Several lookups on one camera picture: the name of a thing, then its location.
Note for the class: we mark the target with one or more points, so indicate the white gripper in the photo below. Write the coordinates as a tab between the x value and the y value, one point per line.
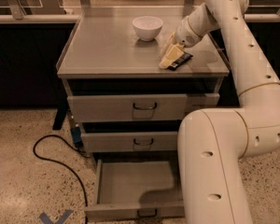
186	34

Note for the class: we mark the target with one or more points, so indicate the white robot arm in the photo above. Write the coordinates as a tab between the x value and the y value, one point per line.
211	141

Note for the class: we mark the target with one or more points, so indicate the grey metal drawer cabinet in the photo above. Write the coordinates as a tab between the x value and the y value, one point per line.
106	57

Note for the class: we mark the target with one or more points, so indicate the grey top drawer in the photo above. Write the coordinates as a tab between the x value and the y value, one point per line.
103	108

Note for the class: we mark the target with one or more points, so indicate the grey middle drawer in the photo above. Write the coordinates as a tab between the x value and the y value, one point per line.
129	142

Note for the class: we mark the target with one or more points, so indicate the grey open bottom drawer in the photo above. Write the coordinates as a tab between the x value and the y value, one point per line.
133	188

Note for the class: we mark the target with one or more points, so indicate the white ceramic bowl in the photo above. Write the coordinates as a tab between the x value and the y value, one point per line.
147	27

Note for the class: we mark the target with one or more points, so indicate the blue power adapter box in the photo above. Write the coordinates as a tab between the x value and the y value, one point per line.
76	137

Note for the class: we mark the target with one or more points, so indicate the dark counter with light top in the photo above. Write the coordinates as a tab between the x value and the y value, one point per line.
29	53

